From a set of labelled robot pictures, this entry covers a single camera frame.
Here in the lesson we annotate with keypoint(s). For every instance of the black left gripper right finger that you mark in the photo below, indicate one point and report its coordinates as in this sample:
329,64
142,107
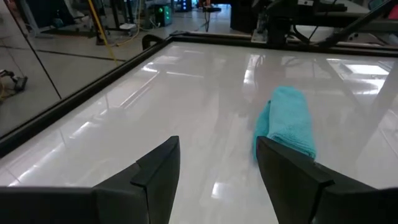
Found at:
289,186

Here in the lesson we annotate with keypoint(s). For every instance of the black stand foot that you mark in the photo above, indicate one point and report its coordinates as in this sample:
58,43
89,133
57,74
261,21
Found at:
20,83

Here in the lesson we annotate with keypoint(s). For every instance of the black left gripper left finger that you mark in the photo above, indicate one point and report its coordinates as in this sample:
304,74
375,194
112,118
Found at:
149,193

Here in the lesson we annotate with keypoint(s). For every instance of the turquoise microfibre towel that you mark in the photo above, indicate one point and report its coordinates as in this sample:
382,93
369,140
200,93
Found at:
287,118

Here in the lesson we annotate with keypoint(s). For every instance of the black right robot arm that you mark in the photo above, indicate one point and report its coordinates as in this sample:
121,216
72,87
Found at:
278,28

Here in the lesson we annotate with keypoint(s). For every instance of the black box with green light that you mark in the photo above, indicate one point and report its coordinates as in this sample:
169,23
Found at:
163,15

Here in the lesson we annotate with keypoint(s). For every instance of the black metal frame strut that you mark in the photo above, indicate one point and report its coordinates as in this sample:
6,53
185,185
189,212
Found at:
351,26

